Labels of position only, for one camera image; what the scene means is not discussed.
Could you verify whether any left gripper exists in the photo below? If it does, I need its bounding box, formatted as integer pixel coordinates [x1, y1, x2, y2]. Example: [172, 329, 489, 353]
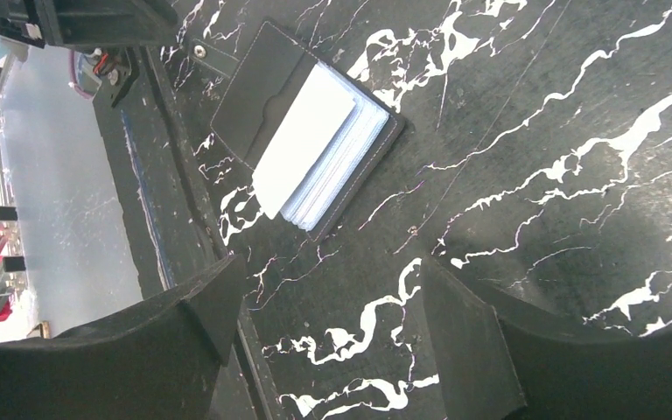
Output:
[0, 1, 180, 106]

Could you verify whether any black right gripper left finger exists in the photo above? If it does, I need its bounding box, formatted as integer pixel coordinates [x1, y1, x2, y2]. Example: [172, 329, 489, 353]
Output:
[0, 255, 245, 419]

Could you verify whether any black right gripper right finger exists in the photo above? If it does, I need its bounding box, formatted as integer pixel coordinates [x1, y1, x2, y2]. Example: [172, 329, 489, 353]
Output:
[420, 258, 672, 419]

